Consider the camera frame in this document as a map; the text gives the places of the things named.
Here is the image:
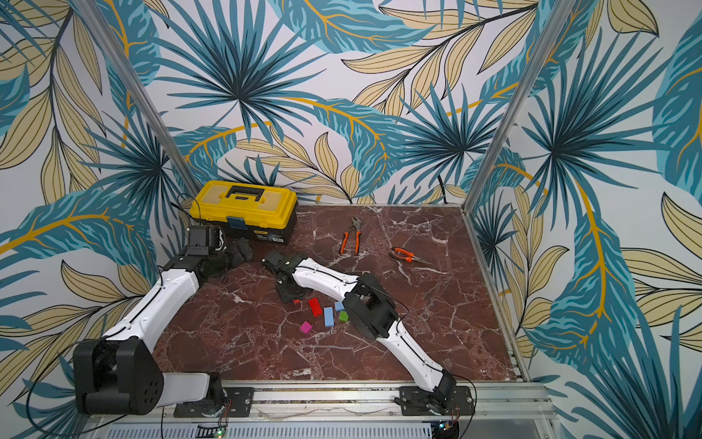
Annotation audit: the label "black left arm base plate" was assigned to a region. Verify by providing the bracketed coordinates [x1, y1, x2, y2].
[174, 387, 254, 421]

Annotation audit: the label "yellow black toolbox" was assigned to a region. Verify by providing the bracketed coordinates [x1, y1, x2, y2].
[189, 180, 298, 244]

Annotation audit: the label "orange needle nose pliers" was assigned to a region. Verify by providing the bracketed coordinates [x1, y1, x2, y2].
[389, 247, 431, 265]

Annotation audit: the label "silver aluminium corner post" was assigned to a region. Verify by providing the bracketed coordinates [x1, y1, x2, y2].
[462, 0, 575, 216]

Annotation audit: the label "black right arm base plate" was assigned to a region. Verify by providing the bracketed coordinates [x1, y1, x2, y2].
[394, 386, 475, 417]

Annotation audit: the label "magenta small cube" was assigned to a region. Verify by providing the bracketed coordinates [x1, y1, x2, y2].
[300, 321, 313, 334]

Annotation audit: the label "orange groove joint pliers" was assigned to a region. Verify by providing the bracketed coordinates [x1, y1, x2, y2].
[339, 217, 362, 255]

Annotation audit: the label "silver left corner post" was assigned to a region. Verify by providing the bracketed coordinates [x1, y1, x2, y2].
[73, 0, 202, 197]

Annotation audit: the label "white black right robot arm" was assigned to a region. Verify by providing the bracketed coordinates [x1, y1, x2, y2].
[263, 251, 456, 414]

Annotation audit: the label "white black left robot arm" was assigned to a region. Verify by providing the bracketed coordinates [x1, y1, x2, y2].
[73, 225, 253, 415]

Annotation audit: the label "aluminium front rail frame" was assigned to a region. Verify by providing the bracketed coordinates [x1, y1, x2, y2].
[87, 380, 566, 438]

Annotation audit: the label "light blue upright block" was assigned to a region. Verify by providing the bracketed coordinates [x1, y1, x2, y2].
[324, 307, 335, 327]

